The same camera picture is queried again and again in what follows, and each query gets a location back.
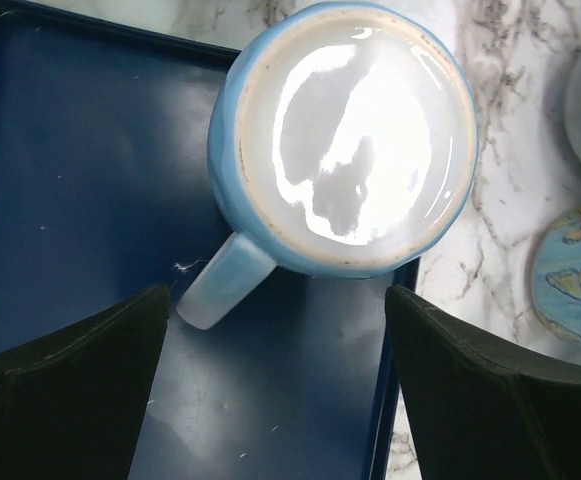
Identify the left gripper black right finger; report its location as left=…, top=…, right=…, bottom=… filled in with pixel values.
left=385, top=285, right=581, bottom=479

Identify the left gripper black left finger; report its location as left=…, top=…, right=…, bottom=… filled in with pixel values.
left=0, top=284, right=170, bottom=479

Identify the blue mug tan rim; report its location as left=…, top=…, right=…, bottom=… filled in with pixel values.
left=530, top=205, right=581, bottom=347

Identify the blue white mug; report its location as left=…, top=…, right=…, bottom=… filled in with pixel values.
left=176, top=1, right=479, bottom=330

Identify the dark blue tray mat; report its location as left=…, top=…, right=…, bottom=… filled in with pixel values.
left=0, top=1, right=417, bottom=479

